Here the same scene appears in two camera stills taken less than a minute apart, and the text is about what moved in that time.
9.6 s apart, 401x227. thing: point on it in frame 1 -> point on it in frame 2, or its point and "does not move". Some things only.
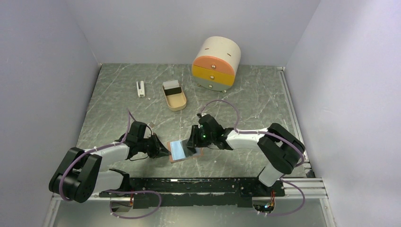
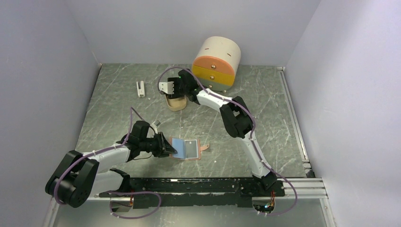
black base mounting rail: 181,192 does not move
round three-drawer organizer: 214,65 does not move
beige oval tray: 176,102 does not move
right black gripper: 194,141 -> 177,81
